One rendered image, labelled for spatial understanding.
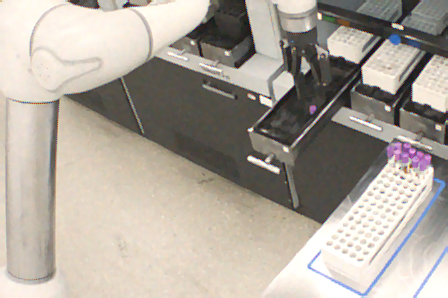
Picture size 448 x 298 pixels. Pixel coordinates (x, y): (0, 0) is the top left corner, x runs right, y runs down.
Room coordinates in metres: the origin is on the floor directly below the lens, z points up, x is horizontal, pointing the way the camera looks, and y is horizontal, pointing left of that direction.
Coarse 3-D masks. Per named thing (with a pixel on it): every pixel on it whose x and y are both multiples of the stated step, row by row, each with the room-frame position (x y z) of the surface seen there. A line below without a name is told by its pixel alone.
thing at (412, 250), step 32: (384, 160) 0.91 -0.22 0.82; (352, 192) 0.84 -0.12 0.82; (416, 224) 0.71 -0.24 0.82; (320, 256) 0.68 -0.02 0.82; (384, 256) 0.65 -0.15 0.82; (416, 256) 0.63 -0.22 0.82; (288, 288) 0.62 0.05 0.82; (320, 288) 0.60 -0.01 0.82; (352, 288) 0.59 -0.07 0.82; (384, 288) 0.57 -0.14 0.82; (416, 288) 0.55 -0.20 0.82
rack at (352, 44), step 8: (336, 32) 1.39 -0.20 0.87; (344, 32) 1.38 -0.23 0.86; (352, 32) 1.38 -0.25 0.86; (360, 32) 1.37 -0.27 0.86; (328, 40) 1.36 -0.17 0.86; (336, 40) 1.35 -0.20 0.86; (344, 40) 1.34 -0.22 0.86; (352, 40) 1.35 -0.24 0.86; (360, 40) 1.33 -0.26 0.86; (368, 40) 1.34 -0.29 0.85; (376, 40) 1.37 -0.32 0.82; (328, 48) 1.36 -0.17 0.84; (336, 48) 1.34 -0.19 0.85; (344, 48) 1.32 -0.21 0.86; (352, 48) 1.30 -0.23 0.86; (360, 48) 1.30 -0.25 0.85; (368, 48) 1.34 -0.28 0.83; (344, 56) 1.32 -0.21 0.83; (352, 56) 1.30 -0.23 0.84; (360, 56) 1.30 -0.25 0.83
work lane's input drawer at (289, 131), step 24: (312, 72) 1.30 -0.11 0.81; (336, 72) 1.28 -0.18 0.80; (360, 72) 1.27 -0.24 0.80; (288, 96) 1.22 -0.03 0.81; (312, 96) 1.20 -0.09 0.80; (336, 96) 1.18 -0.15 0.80; (264, 120) 1.14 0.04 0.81; (288, 120) 1.13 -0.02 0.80; (312, 120) 1.11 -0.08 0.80; (264, 144) 1.08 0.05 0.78; (288, 144) 1.04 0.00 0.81
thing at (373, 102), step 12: (420, 60) 1.25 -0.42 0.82; (420, 72) 1.22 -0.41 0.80; (360, 84) 1.20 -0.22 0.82; (408, 84) 1.18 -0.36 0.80; (360, 96) 1.17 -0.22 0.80; (372, 96) 1.15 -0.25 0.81; (384, 96) 1.13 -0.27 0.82; (396, 96) 1.13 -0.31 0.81; (360, 108) 1.17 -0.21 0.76; (372, 108) 1.14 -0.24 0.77; (384, 108) 1.12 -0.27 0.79; (396, 108) 1.11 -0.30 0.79; (360, 120) 1.13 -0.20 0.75; (384, 120) 1.12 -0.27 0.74
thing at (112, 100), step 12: (108, 0) 2.06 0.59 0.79; (108, 84) 2.07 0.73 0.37; (120, 84) 2.00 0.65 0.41; (72, 96) 2.39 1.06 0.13; (84, 96) 2.29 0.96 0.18; (96, 96) 2.19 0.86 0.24; (108, 96) 2.10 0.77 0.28; (120, 96) 2.02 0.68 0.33; (96, 108) 2.23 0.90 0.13; (108, 108) 2.14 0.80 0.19; (120, 108) 2.06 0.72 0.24; (132, 108) 2.00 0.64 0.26; (120, 120) 2.09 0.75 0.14; (132, 120) 2.01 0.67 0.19
